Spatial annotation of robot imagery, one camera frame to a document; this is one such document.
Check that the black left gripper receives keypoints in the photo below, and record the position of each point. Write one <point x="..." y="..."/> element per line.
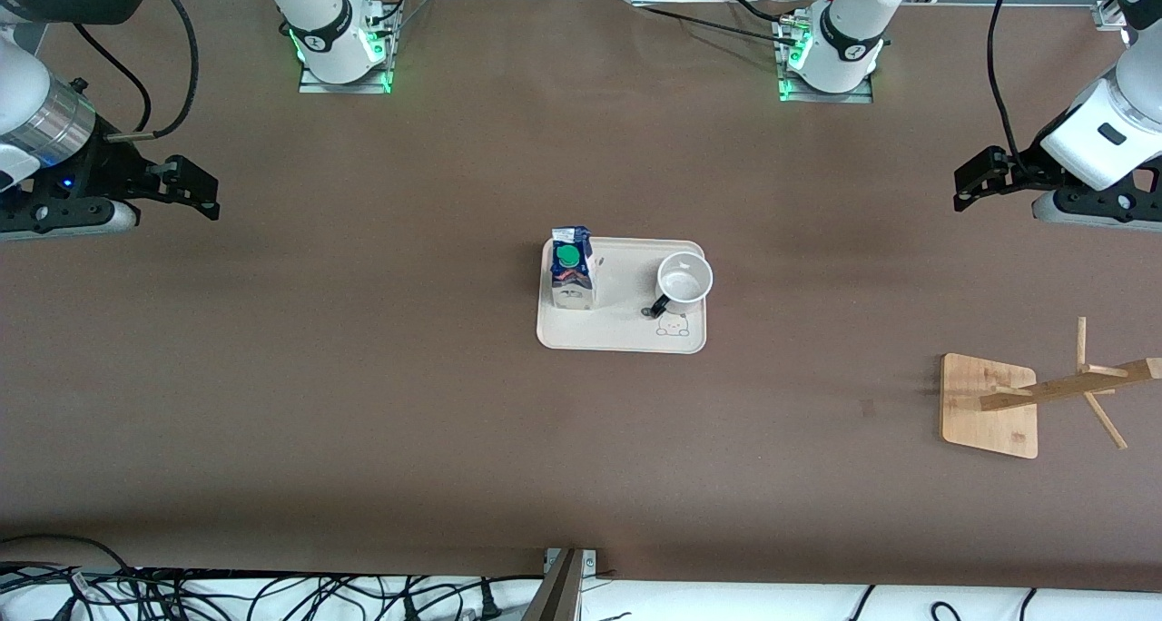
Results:
<point x="1022" y="174"/>

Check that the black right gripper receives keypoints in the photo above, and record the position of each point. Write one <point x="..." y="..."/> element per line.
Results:
<point x="102" y="172"/>

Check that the white smiley face cup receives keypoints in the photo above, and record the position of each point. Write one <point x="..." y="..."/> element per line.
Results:
<point x="683" y="280"/>

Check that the blue white milk carton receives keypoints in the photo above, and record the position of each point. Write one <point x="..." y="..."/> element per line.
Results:
<point x="572" y="280"/>

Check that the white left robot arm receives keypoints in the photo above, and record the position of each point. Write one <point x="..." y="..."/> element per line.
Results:
<point x="1103" y="131"/>

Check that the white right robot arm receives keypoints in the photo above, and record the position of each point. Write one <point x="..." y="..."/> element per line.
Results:
<point x="27" y="85"/>

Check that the wooden cup stand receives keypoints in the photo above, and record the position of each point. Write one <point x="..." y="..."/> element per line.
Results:
<point x="976" y="403"/>

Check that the white rabbit print tray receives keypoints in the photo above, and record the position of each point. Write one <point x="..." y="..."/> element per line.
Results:
<point x="626" y="321"/>

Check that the black power plug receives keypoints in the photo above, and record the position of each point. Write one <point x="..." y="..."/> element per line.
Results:
<point x="490" y="607"/>

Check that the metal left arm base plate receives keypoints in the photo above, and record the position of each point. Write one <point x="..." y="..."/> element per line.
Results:
<point x="853" y="99"/>

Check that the aluminium profile post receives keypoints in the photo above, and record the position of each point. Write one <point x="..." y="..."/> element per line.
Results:
<point x="556" y="594"/>

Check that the small metal corner bracket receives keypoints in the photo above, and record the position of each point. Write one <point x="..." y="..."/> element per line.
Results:
<point x="590" y="562"/>

